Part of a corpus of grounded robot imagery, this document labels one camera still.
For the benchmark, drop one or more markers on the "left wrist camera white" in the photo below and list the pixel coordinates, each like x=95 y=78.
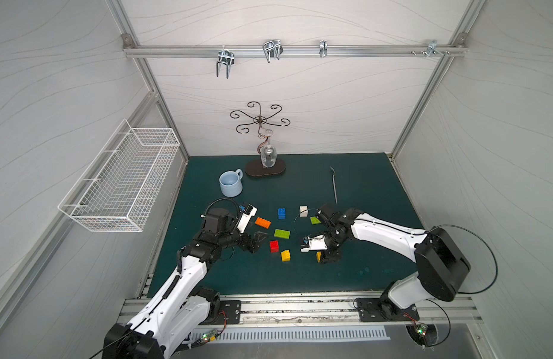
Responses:
x=247 y=212

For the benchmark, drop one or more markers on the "green table mat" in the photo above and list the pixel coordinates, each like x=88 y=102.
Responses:
x=364 y=181

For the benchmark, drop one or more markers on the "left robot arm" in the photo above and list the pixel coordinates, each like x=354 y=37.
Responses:
x=181 y=304

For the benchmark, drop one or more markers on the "white vent grille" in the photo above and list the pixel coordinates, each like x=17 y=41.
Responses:
x=340 y=334

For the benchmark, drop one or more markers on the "black metal mug tree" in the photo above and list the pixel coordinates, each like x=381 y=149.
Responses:
x=255 y=168

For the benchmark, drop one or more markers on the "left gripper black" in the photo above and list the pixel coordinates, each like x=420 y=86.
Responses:
x=250 y=240

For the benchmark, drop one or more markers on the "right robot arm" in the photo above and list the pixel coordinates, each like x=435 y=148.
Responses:
x=434 y=265

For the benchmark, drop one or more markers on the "light blue mug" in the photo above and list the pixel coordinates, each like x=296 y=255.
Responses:
x=231 y=183

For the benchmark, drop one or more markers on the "orange lego brick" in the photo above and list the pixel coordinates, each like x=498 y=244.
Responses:
x=263 y=223

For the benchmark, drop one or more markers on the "metal hook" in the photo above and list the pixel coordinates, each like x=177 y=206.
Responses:
x=432 y=50
x=272 y=49
x=226 y=59
x=323 y=48

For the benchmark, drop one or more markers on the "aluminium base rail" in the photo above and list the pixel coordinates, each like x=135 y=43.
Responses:
x=338 y=308

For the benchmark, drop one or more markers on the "white wire basket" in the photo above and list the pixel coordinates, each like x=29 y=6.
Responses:
x=118 y=189

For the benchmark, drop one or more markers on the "metal tweezers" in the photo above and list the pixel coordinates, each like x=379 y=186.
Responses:
x=333 y=175

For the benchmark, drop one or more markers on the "aluminium top rail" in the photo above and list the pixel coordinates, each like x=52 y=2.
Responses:
x=289 y=51

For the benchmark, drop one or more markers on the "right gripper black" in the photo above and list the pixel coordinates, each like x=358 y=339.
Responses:
x=328 y=250

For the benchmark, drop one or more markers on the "red lego brick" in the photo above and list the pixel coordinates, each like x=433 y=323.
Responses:
x=274 y=246

